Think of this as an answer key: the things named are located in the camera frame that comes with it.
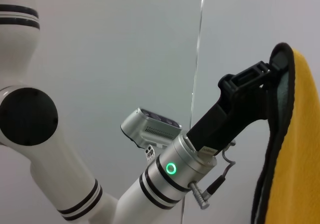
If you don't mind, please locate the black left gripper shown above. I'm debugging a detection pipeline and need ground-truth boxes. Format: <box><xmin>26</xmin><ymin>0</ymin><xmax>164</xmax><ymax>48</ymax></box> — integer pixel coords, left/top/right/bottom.
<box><xmin>186</xmin><ymin>50</ymin><xmax>291</xmax><ymax>157</ymax></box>

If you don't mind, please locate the green and yellow towel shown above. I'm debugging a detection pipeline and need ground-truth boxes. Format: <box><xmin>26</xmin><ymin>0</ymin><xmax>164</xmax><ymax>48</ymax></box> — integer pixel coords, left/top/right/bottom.
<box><xmin>249</xmin><ymin>42</ymin><xmax>320</xmax><ymax>224</ymax></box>

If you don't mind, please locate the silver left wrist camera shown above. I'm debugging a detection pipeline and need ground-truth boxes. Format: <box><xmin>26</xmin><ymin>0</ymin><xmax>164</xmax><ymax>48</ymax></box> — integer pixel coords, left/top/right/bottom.
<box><xmin>120</xmin><ymin>106</ymin><xmax>184</xmax><ymax>165</ymax></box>

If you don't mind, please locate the grey left gripper cable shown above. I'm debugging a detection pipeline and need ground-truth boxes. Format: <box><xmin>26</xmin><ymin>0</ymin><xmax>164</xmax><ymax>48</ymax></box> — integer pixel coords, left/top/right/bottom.
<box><xmin>188</xmin><ymin>139</ymin><xmax>237</xmax><ymax>210</ymax></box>

